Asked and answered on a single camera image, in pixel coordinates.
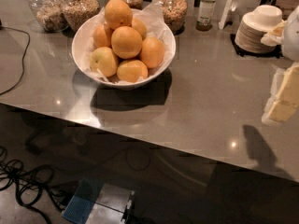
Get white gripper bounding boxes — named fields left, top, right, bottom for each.
left=261, top=6, right=299, bottom=126

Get white paper bowl liner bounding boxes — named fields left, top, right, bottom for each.
left=81, top=1, right=174, bottom=86

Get yellowish left front orange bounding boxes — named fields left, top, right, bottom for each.
left=90, top=47, right=119, bottom=77

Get white ceramic bowl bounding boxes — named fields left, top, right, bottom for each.
left=71, top=8, right=177, bottom=90

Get black mat under plates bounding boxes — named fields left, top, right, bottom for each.
left=230, top=34, right=282, bottom=59

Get stack of white plates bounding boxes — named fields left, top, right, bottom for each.
left=235, top=12, right=276, bottom=54

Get white upright stand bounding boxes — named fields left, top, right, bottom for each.
left=218, top=0, right=233, bottom=30

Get clear glass bottle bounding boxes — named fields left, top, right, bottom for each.
left=196, top=0, right=217, bottom=31

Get right glass granola jar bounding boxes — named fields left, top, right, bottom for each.
left=158, top=0, right=188, bottom=34

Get blue and grey floor box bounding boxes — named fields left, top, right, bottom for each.
left=63, top=179, right=135, bottom=224

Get left glass granola jar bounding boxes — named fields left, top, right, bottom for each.
left=28, top=0, right=68, bottom=33

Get black cables on floor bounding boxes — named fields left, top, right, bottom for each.
left=0, top=146, right=68, bottom=224

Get black cable on table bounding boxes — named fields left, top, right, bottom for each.
left=0, top=20, right=32, bottom=96

